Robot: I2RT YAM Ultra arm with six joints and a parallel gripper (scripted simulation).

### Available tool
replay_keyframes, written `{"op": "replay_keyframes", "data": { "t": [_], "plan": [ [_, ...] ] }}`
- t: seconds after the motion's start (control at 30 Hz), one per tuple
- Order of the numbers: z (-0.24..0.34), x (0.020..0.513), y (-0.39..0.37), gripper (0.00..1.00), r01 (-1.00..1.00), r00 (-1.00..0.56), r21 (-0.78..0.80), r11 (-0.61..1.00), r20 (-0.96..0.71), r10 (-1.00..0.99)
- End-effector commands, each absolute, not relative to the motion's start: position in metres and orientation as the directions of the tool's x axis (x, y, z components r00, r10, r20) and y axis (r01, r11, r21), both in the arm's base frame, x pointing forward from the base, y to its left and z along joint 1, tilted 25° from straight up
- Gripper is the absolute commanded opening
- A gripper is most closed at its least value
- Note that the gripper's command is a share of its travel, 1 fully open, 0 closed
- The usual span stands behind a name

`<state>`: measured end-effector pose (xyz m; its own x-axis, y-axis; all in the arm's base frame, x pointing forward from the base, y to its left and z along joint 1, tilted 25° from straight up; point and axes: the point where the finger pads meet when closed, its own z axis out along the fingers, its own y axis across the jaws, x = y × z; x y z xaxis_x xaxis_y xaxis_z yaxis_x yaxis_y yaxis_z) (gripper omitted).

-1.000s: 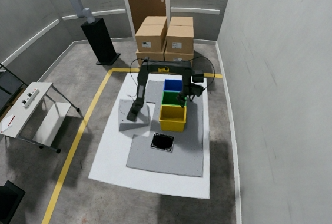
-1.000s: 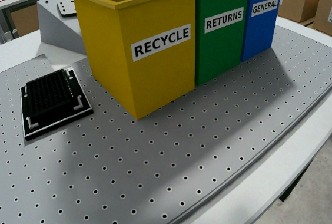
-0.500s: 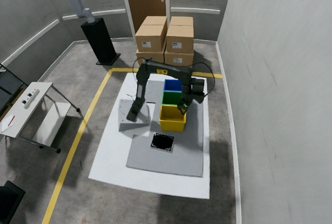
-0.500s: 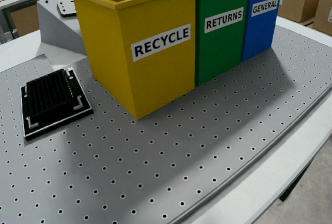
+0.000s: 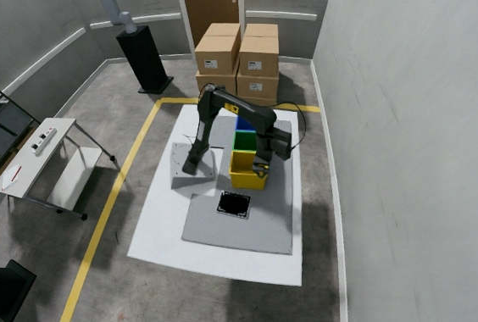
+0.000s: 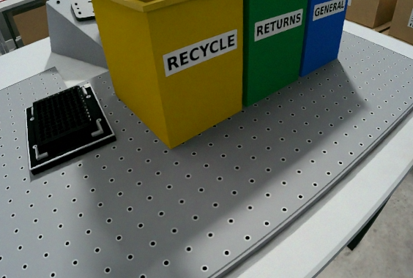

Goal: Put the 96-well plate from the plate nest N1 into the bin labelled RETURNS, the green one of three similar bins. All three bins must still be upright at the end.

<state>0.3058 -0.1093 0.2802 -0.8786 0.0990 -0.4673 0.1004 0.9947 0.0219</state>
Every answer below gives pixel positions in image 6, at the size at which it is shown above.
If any yellow open bin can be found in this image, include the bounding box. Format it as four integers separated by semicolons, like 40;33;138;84
91;0;243;149

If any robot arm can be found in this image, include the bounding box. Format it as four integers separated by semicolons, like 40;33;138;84
71;0;96;21

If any green bin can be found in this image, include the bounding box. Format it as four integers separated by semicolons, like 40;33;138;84
242;0;308;107

